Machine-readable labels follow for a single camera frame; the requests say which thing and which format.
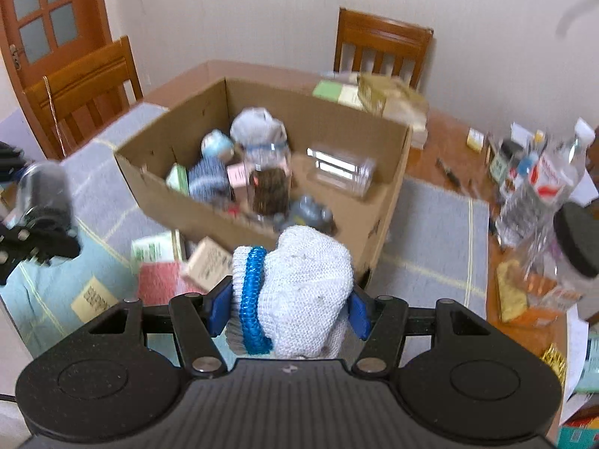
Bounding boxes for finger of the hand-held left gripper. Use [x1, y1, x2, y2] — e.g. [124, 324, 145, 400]
[0, 143, 24, 183]
[0, 224, 80, 286]

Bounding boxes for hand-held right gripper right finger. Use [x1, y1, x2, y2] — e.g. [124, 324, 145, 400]
[349, 286, 492, 379]

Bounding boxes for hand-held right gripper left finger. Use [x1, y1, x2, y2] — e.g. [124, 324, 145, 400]
[84, 277, 232, 379]

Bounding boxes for glass jar dark contents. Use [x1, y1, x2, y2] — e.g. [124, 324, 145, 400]
[14, 161, 76, 232]

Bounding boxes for white glove blue cuff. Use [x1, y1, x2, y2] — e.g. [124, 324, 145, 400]
[229, 107, 288, 150]
[225, 225, 354, 358]

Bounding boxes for brown cardboard box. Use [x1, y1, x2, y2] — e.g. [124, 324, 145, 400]
[113, 77, 413, 281]

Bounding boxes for grey elephant toy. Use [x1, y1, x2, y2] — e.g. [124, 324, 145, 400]
[274, 195, 335, 235]

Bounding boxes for blue knitted cloth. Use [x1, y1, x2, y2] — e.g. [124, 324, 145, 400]
[188, 156, 232, 204]

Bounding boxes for plastic jar brown pellets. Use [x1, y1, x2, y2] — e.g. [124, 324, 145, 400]
[243, 143, 293, 218]

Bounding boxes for clear plastic jar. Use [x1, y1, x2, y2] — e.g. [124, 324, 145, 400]
[306, 145, 377, 197]

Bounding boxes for beige labelled carton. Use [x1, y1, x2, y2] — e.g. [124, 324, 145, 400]
[180, 236, 234, 293]

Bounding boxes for pink knitted cloth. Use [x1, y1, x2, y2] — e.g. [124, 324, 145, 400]
[138, 262, 202, 307]

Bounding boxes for yellow printed card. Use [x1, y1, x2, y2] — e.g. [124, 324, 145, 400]
[70, 276, 120, 323]

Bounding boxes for blue grey table mat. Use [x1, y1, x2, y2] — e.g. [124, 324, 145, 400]
[0, 100, 490, 366]

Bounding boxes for wooden chair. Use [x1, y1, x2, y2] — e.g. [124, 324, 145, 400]
[333, 7, 434, 92]
[23, 36, 143, 160]

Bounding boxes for wooden door glass panes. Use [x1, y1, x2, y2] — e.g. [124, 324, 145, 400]
[0, 0, 113, 104]

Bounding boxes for plastic bag yellow contents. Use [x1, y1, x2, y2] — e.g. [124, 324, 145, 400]
[496, 259, 532, 323]

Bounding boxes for white plush toy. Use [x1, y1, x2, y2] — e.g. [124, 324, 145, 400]
[201, 129, 235, 157]

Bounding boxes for black pen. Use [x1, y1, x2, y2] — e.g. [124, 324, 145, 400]
[435, 158, 462, 185]

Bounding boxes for orange packet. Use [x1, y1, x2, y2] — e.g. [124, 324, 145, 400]
[515, 271, 581, 328]

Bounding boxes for gold fidget spinner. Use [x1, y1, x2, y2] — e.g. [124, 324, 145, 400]
[543, 343, 568, 379]

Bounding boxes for stack of beige papers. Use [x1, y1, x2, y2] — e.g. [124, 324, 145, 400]
[358, 72, 429, 146]

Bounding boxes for dark capped green label bottle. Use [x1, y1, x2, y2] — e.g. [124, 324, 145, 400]
[496, 139, 527, 183]

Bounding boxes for white paper sheets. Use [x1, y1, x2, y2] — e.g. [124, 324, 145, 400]
[559, 306, 591, 426]

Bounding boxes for green paper booklet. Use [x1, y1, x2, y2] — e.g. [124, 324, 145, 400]
[313, 79, 366, 108]

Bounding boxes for large jar black lid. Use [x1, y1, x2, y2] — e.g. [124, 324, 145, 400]
[552, 201, 599, 300]

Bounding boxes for red white carton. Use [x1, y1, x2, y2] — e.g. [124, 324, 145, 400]
[529, 152, 576, 202]

